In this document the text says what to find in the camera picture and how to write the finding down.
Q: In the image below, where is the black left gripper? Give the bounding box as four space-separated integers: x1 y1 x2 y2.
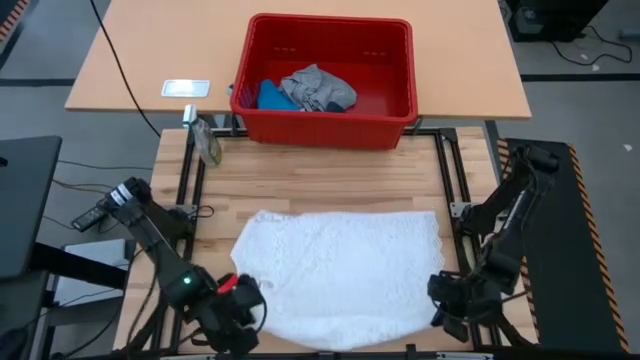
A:
199 272 266 356

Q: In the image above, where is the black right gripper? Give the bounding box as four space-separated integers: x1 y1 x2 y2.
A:
428 272 504 344

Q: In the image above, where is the white lace garment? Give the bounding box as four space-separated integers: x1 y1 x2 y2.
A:
229 209 446 352

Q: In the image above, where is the bright blue garment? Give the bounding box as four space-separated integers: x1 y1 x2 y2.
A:
256 78 301 112

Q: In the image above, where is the grey garment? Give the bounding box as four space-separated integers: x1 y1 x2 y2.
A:
278 63 358 113

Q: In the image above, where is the red plastic laundry basket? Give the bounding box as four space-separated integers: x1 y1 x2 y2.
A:
229 13 419 151

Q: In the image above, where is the black mat with hazard stripes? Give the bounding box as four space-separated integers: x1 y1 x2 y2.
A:
497 137 632 354
0 0 32 44

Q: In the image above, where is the white flat box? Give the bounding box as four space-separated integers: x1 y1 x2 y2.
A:
52 238 132 306

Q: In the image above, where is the black stand bar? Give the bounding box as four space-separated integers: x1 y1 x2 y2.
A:
29 242 129 290

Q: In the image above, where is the black power adapter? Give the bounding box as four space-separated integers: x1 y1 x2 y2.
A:
70 204 112 233

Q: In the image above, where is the small clear plastic bag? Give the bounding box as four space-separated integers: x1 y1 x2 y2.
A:
182 103 224 167

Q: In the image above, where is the white rectangular card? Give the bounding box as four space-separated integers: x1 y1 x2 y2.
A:
160 78 211 99

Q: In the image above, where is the black monitor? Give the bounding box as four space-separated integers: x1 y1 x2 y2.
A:
0 134 64 281

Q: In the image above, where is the black equipment box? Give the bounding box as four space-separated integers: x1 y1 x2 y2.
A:
504 0 611 44

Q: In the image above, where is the black aluminium rig frame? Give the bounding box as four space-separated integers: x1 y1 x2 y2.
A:
119 127 539 360

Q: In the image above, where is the long black cable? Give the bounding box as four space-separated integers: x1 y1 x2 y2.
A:
88 0 162 139

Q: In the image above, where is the thin black floor cable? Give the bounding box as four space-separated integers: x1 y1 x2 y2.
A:
549 24 634 67

